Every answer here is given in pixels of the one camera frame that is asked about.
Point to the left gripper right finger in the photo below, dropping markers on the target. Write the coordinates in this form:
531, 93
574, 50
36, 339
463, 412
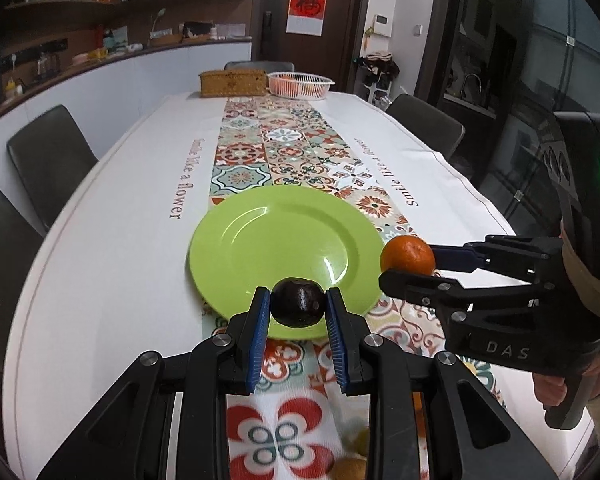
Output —
371, 365

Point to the red door poster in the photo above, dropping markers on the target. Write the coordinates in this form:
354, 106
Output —
306, 17

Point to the tan round fruit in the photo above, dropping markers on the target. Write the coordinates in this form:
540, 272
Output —
349, 468

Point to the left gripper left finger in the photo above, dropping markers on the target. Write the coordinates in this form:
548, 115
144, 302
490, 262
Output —
227, 364

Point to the woven brown box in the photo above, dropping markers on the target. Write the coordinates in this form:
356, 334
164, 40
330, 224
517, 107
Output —
229, 83

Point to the far end chair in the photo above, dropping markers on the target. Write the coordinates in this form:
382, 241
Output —
266, 66

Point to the dark chair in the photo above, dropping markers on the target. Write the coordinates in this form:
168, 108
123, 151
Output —
441, 132
52, 158
19, 244

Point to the orange mandarin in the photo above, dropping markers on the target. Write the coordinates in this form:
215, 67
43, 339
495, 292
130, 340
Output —
409, 254

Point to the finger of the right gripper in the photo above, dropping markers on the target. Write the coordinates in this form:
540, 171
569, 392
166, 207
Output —
448, 297
520, 257

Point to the near left dark chair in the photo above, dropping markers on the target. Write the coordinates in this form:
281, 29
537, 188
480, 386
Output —
19, 244

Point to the green plate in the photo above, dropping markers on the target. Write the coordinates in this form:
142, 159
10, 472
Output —
263, 235

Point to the dark purple plum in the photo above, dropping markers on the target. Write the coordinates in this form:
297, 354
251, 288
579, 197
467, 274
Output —
297, 302

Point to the person's right hand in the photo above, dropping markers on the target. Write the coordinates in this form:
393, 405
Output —
551, 390

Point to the white tablecloth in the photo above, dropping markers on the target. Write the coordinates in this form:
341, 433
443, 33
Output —
111, 279

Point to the right dark chair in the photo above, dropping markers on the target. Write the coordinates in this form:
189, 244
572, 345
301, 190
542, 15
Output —
441, 132

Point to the patterned table runner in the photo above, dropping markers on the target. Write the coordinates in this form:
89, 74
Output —
297, 423

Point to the far left dark chair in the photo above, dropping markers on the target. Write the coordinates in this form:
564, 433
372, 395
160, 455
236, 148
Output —
52, 158

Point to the dark wooden door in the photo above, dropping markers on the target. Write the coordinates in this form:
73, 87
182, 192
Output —
329, 55

